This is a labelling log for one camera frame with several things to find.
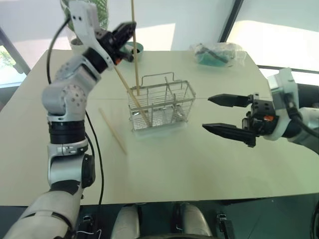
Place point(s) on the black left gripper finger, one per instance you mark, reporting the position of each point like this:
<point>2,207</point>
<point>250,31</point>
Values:
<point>125,39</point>
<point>124,27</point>

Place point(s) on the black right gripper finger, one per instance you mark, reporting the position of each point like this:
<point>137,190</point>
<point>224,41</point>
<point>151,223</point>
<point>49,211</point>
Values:
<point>231,133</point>
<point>229,100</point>

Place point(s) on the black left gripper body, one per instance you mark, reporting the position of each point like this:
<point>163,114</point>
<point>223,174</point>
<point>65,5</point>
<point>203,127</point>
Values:
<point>109,43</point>

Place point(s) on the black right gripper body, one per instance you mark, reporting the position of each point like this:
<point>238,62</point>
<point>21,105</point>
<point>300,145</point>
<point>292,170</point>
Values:
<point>261,114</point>

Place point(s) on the wooden chopstick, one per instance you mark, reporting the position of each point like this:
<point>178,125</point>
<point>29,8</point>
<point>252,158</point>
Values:
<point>113,132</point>
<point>135,49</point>
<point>129,92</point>

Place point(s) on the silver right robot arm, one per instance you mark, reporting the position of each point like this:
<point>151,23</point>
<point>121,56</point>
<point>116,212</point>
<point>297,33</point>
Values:
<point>307,119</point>

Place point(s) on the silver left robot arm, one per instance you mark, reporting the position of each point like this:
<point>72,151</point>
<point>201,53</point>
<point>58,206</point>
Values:
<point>64,99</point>

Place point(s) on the teal bowl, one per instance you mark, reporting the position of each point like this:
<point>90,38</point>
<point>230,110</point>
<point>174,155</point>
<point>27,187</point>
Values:
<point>138,48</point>

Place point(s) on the green plant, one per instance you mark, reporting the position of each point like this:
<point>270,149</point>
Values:
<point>102,15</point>

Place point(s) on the white plant pot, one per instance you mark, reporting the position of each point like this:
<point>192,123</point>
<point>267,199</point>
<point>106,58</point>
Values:
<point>76,46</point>

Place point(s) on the clear plastic bag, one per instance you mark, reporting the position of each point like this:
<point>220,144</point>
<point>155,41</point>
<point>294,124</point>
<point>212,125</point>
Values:
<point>216,56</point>

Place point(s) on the white right robot leg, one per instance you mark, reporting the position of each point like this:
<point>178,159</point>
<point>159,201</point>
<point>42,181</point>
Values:
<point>193,220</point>

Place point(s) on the white robot leg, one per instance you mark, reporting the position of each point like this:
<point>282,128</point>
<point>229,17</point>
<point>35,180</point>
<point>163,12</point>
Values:
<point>125,222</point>
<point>193,220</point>

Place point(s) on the white left robot leg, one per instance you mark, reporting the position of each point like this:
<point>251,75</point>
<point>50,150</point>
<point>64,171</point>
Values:
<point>125,222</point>

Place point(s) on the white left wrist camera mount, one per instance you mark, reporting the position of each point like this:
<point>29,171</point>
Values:
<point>83,23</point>

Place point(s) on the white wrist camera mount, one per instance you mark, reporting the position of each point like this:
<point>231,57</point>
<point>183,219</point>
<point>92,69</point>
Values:
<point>83,23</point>
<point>284,87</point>

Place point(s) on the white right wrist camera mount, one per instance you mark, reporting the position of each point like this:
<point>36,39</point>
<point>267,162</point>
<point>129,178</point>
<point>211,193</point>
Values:
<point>284,87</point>

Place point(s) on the dark window frame post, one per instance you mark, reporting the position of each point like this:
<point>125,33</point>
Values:
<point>15,52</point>
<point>230,21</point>

